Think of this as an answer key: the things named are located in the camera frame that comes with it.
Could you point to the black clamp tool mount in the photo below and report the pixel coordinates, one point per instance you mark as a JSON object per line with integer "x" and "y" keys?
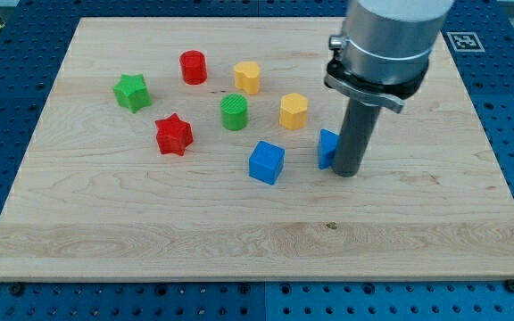
{"x": 392, "y": 97}

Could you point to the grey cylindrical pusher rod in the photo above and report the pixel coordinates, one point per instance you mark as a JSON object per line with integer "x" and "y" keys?
{"x": 357, "y": 127}

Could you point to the blue triangle block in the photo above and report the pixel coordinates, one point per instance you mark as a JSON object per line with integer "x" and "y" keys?
{"x": 327, "y": 148}

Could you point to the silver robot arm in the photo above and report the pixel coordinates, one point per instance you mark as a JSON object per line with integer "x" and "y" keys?
{"x": 380, "y": 58}

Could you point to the yellow hexagon block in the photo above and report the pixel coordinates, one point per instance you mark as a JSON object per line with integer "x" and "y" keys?
{"x": 293, "y": 111}

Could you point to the white fiducial marker tag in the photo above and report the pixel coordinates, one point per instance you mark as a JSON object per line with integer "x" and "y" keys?
{"x": 465, "y": 42}

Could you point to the blue cube block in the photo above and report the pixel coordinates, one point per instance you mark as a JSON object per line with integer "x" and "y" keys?
{"x": 266, "y": 162}

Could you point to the yellow heart block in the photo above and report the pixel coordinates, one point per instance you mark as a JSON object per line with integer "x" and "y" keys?
{"x": 247, "y": 75}

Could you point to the green cylinder block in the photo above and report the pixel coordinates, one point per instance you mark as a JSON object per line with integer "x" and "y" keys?
{"x": 234, "y": 112}

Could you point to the red cylinder block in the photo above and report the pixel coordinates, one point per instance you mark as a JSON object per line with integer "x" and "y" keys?
{"x": 193, "y": 67}

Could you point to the red star block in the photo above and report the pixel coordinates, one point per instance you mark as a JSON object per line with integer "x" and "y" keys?
{"x": 173, "y": 135}

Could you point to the wooden board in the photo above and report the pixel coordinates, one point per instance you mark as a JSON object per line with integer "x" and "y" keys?
{"x": 94, "y": 200}

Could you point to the green star block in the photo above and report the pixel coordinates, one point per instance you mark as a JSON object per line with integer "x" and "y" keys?
{"x": 131, "y": 92}

